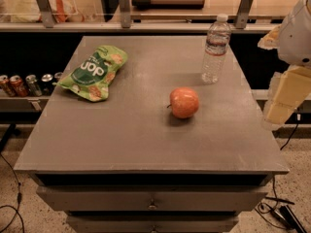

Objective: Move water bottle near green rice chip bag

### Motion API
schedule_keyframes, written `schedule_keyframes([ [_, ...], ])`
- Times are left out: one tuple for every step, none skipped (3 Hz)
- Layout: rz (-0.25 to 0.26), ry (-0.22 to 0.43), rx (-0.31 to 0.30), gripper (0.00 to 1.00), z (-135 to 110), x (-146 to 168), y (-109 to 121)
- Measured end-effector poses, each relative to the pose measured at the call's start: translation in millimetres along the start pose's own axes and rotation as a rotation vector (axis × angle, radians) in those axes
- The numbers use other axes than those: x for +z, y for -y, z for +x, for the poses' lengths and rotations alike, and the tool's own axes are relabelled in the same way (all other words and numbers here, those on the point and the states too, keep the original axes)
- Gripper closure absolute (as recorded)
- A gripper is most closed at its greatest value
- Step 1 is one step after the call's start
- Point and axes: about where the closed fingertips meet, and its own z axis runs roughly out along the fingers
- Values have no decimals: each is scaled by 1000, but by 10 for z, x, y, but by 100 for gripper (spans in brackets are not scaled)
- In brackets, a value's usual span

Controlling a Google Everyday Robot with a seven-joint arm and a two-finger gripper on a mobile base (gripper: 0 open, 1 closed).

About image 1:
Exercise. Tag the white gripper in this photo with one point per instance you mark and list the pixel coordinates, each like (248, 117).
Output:
(295, 39)

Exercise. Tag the clear plastic water bottle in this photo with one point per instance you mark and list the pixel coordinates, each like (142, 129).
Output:
(216, 44)

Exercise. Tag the green rice chip bag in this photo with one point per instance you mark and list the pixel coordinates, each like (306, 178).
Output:
(91, 79)

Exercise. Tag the white orange plastic bag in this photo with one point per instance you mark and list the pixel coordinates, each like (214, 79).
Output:
(32, 11)

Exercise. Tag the red apple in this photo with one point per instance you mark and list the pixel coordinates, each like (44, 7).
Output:
(184, 102)

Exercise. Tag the black power strip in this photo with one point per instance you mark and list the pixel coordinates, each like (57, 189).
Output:
(290, 217)

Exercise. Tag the grey drawer cabinet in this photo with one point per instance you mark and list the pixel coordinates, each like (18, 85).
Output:
(132, 139)

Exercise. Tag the partly hidden soda can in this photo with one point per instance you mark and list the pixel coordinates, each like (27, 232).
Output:
(57, 76)

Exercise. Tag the dark soda can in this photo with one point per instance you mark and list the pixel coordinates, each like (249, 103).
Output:
(47, 83)

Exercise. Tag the silver soda can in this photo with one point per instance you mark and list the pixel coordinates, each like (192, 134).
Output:
(33, 85)

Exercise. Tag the upper drawer with knob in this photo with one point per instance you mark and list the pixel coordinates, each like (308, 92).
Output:
(205, 199)

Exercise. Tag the drawer with knob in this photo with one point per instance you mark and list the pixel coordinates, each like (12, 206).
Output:
(152, 224)
(205, 199)

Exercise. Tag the lower drawer with knob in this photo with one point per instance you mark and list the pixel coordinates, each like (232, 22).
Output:
(152, 224)

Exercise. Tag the red soda can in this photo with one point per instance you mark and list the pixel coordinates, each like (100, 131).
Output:
(6, 86)
(18, 85)

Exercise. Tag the left low shelf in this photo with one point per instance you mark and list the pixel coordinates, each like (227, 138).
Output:
(22, 104)

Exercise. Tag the red soda can leftmost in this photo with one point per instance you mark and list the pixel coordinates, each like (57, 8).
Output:
(6, 86)

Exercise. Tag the right metal bracket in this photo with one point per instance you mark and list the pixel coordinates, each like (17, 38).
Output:
(242, 15)

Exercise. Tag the metal bracket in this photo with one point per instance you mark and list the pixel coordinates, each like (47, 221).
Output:
(46, 13)
(242, 15)
(124, 6)

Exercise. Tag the middle metal bracket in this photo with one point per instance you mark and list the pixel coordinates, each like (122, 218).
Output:
(124, 6)

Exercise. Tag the left metal bracket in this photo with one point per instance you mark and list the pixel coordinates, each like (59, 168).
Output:
(46, 13)

